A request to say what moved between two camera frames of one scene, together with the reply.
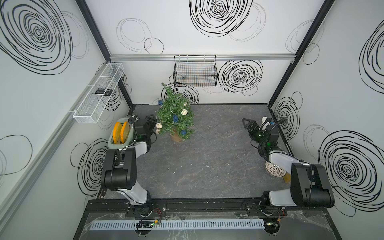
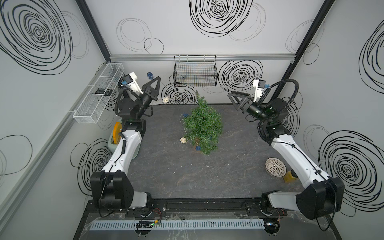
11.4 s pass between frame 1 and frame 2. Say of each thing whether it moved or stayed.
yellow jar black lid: stayed
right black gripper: moved
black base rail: stayed
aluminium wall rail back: stayed
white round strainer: stayed
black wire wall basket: stayed
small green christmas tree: moved
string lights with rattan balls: moved
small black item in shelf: stayed
